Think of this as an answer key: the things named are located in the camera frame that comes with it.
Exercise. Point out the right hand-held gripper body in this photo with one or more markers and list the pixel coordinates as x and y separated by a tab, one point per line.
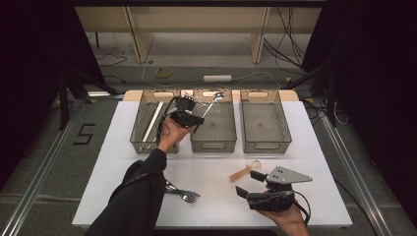
272	201

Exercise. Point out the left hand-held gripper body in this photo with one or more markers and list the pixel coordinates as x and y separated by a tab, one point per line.
185	118

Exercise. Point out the translucent orange plastic spoon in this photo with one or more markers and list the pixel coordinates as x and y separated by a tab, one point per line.
241	173

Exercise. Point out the grey transparent plastic bin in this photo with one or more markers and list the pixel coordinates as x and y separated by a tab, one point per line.
136	134
265	131
216	137

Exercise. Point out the metal spoon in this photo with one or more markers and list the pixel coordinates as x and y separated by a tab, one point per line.
218	95

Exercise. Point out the white chopstick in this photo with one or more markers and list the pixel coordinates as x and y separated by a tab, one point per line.
154	122
151	122

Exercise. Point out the person's left hand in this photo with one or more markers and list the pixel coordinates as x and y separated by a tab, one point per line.
172	137

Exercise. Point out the person's right hand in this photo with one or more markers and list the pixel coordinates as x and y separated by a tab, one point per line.
291	219

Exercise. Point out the white power strip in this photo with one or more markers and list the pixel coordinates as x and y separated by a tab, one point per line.
217	78

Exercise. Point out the yellow tape roll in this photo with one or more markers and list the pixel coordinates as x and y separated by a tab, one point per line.
158	72

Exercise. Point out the silver metal bar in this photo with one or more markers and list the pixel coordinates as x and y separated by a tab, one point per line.
98	93

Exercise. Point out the beige wooden desk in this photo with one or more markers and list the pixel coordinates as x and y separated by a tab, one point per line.
196	19

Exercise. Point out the black metal stand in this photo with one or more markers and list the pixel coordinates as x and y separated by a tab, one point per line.
63	105
331	108

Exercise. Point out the black curtain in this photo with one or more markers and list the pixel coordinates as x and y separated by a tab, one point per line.
377	82
32	65

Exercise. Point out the aluminium floor rail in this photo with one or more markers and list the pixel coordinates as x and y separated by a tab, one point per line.
347	160
39	170

